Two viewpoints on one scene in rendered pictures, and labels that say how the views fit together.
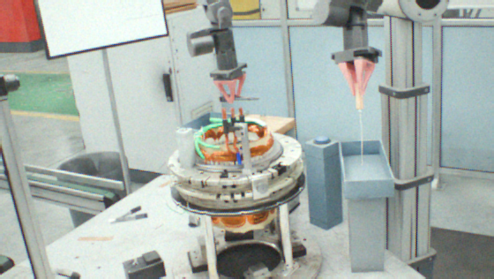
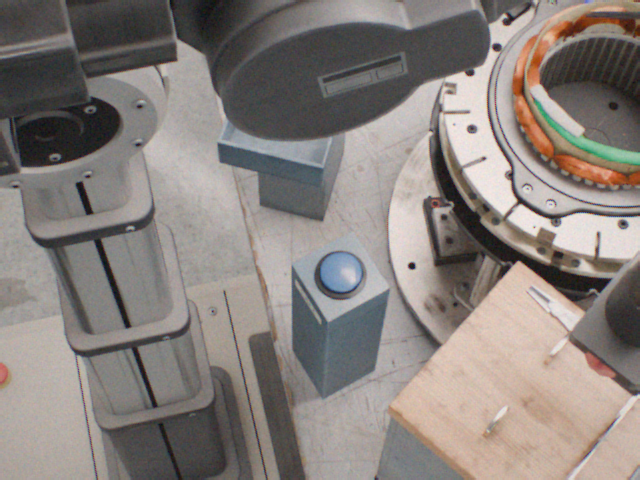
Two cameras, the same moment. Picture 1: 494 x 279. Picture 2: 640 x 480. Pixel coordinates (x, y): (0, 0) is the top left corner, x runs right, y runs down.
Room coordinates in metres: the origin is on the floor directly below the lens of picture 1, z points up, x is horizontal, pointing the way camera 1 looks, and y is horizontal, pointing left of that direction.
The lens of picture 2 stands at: (1.88, -0.19, 2.14)
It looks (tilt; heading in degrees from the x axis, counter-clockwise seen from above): 66 degrees down; 185
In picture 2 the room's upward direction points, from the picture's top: 3 degrees clockwise
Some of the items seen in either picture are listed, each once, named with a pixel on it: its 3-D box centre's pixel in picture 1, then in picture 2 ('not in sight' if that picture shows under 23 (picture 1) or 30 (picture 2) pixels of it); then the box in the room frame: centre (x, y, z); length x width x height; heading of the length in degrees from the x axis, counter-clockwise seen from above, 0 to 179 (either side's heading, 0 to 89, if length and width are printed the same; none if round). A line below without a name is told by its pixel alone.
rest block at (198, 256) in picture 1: (198, 250); not in sight; (1.23, 0.15, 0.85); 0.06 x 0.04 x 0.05; 12
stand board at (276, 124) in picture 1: (250, 129); (539, 404); (1.53, -0.01, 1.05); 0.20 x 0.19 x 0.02; 55
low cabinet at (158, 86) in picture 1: (146, 94); not in sight; (3.91, 0.70, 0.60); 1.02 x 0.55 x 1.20; 58
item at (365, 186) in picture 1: (364, 212); (302, 120); (1.20, -0.27, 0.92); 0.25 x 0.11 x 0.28; 172
